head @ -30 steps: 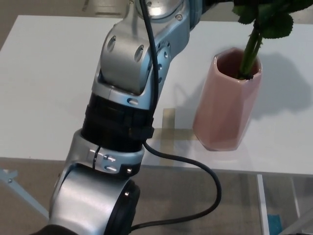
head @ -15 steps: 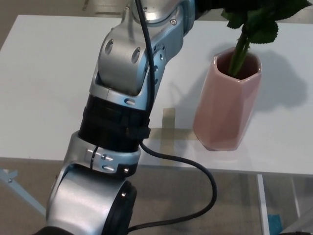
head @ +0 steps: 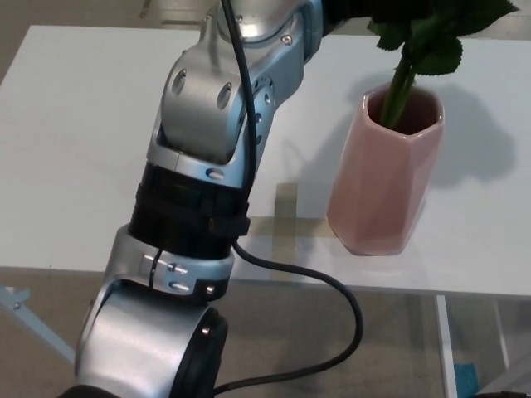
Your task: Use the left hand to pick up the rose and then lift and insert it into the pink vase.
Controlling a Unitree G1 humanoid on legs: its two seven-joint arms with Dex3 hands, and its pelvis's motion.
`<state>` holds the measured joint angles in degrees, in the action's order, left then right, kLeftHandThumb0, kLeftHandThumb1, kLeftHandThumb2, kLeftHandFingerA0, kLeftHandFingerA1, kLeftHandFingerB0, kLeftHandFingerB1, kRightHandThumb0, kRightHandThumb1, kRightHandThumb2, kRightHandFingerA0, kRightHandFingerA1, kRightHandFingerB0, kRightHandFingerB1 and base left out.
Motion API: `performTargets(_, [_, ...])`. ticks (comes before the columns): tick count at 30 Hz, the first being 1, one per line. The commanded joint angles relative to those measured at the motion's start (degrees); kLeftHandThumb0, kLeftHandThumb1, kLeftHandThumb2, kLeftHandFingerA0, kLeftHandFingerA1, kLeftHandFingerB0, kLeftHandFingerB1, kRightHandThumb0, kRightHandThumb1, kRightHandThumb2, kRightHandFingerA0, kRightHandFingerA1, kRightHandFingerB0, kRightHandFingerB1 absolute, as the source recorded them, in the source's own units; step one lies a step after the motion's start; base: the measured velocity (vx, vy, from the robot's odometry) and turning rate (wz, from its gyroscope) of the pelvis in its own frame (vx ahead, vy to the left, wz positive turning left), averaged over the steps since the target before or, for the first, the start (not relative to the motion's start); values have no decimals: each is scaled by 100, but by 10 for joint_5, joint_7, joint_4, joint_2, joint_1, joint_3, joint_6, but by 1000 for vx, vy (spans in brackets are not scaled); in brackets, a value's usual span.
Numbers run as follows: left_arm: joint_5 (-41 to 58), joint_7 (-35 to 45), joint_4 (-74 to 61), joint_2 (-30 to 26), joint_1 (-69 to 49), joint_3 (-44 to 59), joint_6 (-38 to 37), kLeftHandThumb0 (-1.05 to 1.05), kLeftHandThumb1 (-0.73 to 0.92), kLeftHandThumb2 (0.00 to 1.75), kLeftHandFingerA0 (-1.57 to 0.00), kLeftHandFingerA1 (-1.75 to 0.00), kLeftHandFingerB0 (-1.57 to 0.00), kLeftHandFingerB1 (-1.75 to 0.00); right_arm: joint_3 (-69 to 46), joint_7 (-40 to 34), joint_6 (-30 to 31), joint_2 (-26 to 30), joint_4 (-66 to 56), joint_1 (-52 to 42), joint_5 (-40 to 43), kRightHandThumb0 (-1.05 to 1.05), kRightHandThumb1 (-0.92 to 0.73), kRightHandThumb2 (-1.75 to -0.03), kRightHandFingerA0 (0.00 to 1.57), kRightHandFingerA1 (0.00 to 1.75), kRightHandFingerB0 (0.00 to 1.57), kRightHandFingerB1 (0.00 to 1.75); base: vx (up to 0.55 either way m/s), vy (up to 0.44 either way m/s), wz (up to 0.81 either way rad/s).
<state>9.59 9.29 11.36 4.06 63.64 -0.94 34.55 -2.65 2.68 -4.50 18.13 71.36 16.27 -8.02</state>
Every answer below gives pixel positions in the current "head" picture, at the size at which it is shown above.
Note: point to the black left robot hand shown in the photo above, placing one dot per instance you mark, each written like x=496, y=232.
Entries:
x=344, y=10

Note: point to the pink artificial rose bouquet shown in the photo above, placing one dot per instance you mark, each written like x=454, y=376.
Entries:
x=431, y=54

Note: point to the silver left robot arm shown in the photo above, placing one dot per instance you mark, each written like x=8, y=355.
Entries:
x=195, y=124

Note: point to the pink faceted ceramic vase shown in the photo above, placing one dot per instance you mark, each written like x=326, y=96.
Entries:
x=373, y=195

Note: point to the white metal table leg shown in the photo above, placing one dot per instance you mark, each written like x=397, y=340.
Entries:
x=444, y=344
x=503, y=336

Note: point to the teal floor tape patch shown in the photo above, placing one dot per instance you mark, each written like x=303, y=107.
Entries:
x=465, y=381

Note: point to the light blue metal frame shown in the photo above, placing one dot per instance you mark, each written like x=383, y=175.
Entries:
x=33, y=319

